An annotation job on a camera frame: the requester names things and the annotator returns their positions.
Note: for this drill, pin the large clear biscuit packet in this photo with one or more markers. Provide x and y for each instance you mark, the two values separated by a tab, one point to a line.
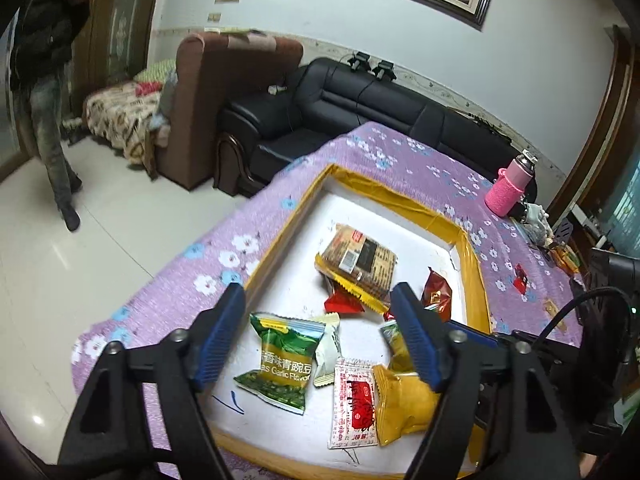
360	257

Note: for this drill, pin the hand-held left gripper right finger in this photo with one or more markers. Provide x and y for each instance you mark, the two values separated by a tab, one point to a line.
415	340

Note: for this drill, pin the orange snack packets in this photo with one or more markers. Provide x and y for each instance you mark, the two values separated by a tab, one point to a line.
565	259

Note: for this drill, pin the wooden glass-panel door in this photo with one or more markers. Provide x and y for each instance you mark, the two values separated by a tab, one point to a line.
120	20

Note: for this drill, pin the black device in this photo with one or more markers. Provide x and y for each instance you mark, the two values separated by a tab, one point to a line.
359	61
384	70

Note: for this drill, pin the long clear cracker packet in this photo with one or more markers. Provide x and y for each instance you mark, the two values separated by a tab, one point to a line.
551	306

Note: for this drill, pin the red and white sachet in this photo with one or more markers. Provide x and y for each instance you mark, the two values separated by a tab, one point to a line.
350	410

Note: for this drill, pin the brown armchair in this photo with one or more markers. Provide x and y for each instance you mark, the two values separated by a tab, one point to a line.
220	110

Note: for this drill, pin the yellow snack packet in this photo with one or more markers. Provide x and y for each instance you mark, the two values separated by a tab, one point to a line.
402	405

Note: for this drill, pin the yellow-green snack packet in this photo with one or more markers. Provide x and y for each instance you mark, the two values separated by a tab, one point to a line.
395	347

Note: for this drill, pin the black leather sofa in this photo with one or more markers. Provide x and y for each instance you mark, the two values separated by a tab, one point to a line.
360	110

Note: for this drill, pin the purple floral tablecloth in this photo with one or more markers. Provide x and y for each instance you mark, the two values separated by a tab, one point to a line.
410	170

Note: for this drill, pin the patterned blanket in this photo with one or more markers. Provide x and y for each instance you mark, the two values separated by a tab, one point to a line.
120	120

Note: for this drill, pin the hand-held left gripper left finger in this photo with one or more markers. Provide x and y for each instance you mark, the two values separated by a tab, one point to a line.
220	335

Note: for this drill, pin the wall switch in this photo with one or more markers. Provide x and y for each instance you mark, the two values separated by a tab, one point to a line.
214	17

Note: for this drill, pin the dark red snack packet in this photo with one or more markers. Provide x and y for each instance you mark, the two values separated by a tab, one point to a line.
437	292

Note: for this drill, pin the white and green snack packet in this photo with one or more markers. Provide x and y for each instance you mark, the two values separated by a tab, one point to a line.
330	347

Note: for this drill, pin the white crumpled clutter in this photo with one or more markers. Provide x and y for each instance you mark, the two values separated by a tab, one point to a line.
537	215

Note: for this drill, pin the plain red snack packet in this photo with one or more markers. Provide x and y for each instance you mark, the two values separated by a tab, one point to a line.
345	304

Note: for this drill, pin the green pillow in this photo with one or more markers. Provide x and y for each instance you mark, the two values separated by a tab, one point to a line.
155	72

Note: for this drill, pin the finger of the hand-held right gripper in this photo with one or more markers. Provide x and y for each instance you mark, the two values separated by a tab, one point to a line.
477	331

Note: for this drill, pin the green pea snack packet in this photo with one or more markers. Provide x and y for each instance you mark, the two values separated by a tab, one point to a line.
285	360

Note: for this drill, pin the red and black snack packet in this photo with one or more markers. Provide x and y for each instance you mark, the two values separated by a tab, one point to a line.
521	277

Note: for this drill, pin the small white object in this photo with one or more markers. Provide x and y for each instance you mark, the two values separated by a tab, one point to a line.
277	90

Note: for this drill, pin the pink knit-sleeved bottle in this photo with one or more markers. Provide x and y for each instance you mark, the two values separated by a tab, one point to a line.
507	190

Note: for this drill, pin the white tray with yellow rim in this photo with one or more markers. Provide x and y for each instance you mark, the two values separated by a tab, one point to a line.
390	197

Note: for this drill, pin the wooden door frame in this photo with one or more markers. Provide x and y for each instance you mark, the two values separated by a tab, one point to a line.
617	110

